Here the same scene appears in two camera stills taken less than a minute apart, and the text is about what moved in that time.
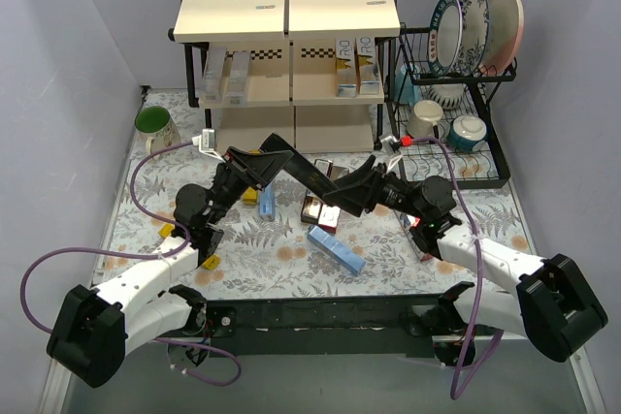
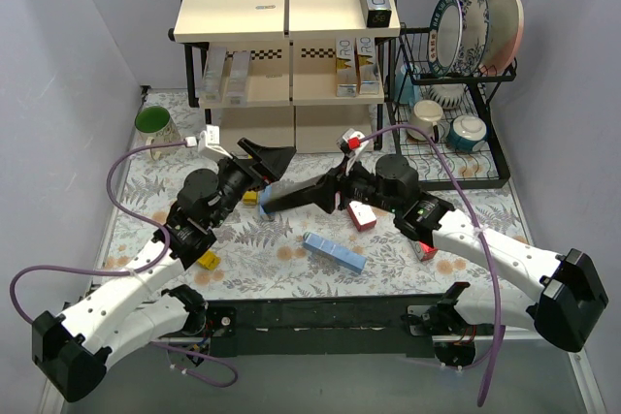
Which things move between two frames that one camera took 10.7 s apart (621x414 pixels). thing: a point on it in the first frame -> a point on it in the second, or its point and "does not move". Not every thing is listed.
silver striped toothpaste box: x=211 y=89 does not move
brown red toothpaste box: x=329 y=216 -> x=362 y=215
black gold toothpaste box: x=311 y=207 -> x=291 y=194
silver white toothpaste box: x=238 y=91 does not move
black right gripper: x=375 y=186 does not move
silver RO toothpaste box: x=368 y=72 does not move
